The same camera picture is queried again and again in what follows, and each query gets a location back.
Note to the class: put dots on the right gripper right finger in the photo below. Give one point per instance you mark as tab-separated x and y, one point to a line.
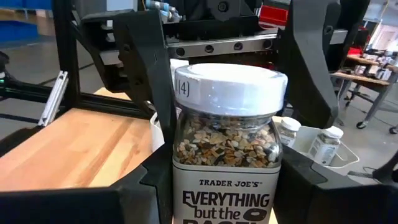
326	202

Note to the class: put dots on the blue storage crate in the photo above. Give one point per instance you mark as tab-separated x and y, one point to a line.
18	29

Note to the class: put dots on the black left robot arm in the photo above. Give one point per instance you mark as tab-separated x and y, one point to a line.
3	62

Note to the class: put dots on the wooden work table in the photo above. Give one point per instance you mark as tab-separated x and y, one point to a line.
367	77

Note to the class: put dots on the silver aluminium bracket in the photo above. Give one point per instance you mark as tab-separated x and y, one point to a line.
53	99

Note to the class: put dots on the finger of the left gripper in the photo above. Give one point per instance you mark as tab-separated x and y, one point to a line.
146	62
308	62

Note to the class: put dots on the red box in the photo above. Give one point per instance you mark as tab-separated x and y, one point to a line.
273	15

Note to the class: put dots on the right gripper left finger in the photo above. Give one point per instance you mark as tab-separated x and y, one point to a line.
93	208

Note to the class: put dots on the white-lidded spice jar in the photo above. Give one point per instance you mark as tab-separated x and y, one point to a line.
325	149
227	149
289	130

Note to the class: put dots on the light grey plastic bin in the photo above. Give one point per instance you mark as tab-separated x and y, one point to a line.
345	158

